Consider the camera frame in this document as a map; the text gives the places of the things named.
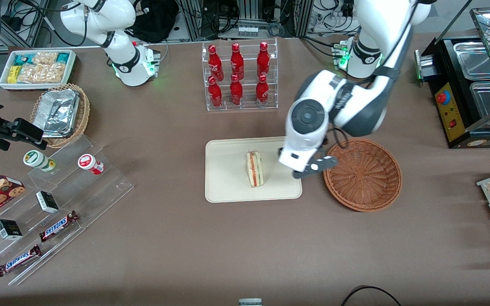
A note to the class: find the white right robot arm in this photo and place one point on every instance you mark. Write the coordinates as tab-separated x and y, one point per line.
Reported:
121	46

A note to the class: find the yellow snack packet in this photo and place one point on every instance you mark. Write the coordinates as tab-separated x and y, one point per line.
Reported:
13	74

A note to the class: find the red cola bottle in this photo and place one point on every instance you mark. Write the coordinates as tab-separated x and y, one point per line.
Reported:
262	92
236	92
263	58
215	94
237	60
215	61

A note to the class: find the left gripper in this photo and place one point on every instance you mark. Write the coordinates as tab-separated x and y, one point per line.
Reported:
280	151

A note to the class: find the aluminium profile rack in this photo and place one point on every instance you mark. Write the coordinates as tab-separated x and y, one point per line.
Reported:
245	10

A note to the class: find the clear acrylic bottle rack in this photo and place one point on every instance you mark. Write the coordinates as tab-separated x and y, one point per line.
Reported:
248	100

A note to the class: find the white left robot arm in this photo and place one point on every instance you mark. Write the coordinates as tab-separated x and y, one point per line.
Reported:
355	106

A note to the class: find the clear bag of snacks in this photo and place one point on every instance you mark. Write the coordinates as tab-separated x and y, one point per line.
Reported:
43	73
45	58

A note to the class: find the small black box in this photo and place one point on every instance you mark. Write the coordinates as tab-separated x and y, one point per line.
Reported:
47	202
9	229

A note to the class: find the green lidded cup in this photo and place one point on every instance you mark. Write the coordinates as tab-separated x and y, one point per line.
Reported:
36	158

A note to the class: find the light tan wicker basket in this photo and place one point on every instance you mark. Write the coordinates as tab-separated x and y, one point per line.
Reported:
84	111

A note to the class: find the Snickers chocolate bar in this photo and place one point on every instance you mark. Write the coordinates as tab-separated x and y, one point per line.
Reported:
58	225
18	260

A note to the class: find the beige plastic tray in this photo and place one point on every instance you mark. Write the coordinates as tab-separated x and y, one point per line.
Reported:
228	170

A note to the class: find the teal snack packet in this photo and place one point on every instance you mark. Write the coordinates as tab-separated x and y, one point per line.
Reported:
63	57
21	58

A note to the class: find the red lidded cup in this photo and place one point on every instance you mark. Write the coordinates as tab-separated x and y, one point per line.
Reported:
87	162

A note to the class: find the triangular sandwich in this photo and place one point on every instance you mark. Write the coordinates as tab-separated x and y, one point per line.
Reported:
254	170

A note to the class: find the white power strip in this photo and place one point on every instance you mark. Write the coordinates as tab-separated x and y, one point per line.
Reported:
248	31

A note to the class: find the black hot food display case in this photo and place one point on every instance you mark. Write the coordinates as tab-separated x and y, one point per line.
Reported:
445	114

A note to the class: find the aluminium foil container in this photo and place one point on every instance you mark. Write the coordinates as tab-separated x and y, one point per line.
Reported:
55	112

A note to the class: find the black bag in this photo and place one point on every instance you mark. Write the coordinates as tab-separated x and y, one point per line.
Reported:
155	21

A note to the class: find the small grey white object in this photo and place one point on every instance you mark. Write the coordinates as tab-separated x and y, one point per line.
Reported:
250	302

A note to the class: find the white rectangular snack container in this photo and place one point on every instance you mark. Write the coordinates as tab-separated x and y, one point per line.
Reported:
36	87

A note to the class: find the clear acrylic stepped stand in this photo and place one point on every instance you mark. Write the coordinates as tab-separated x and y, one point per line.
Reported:
100	191

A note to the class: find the brown wicker basket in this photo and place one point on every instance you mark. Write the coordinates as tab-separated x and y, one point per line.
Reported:
364	178

